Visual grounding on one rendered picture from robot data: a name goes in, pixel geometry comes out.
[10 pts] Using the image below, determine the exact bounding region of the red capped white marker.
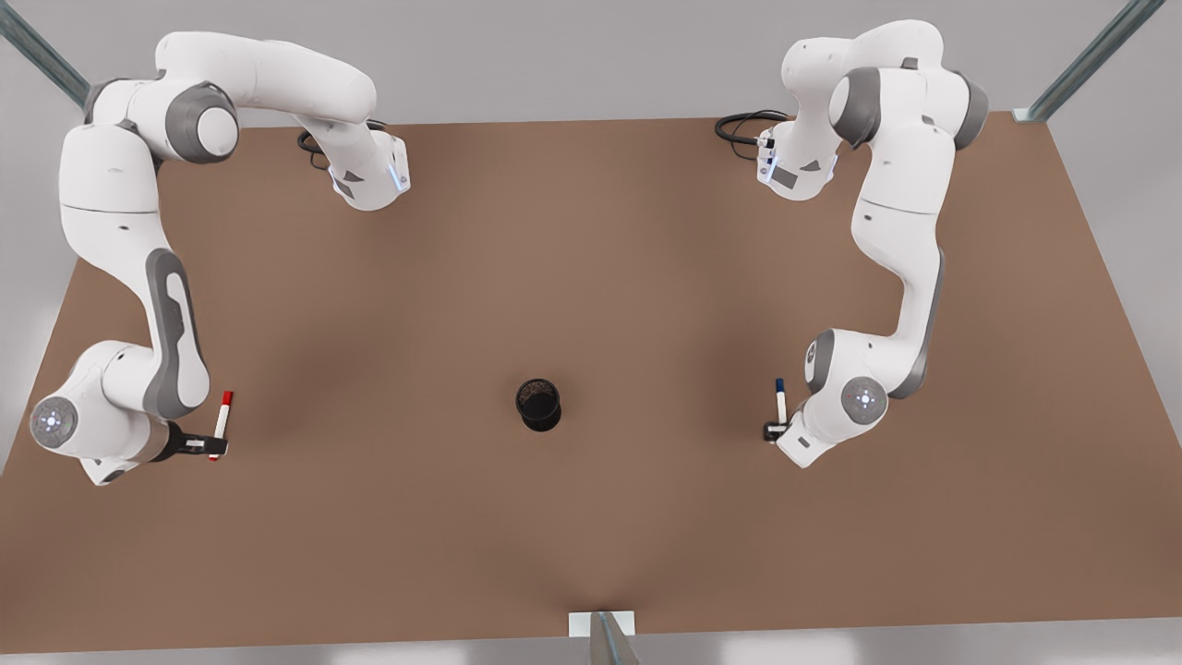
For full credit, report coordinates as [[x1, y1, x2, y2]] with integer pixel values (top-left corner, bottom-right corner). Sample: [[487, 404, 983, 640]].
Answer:
[[209, 391, 235, 462]]

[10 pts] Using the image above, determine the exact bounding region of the black mesh pen holder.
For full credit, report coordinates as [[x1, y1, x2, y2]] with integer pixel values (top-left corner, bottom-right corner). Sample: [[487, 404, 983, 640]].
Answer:
[[515, 378, 562, 432]]

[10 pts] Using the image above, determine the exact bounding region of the silver frame post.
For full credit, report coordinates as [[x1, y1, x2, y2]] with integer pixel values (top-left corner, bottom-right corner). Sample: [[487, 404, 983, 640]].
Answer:
[[1012, 0, 1166, 124], [0, 7, 91, 109], [568, 611, 642, 665]]

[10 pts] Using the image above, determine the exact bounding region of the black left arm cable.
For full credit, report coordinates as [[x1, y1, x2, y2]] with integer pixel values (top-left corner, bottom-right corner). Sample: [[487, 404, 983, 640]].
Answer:
[[714, 110, 791, 161]]

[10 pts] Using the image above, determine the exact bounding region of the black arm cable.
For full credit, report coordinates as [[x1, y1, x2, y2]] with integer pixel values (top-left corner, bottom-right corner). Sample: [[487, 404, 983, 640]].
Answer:
[[714, 110, 791, 161], [296, 119, 390, 172]]

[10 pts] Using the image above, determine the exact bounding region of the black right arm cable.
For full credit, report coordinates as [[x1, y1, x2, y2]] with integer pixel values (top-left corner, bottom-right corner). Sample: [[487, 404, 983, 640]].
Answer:
[[296, 119, 390, 172]]

